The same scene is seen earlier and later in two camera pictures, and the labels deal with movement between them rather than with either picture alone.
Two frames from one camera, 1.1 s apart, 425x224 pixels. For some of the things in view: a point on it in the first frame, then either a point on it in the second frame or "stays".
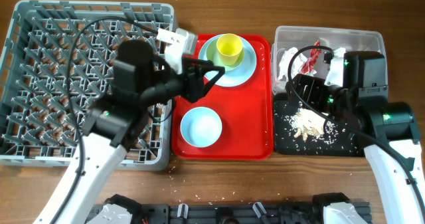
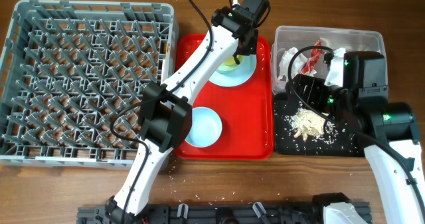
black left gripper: x=193 y=79 -> x=254 y=49
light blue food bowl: x=200 y=127 stays
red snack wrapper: x=315 y=54 stays
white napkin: x=296 y=64 stays
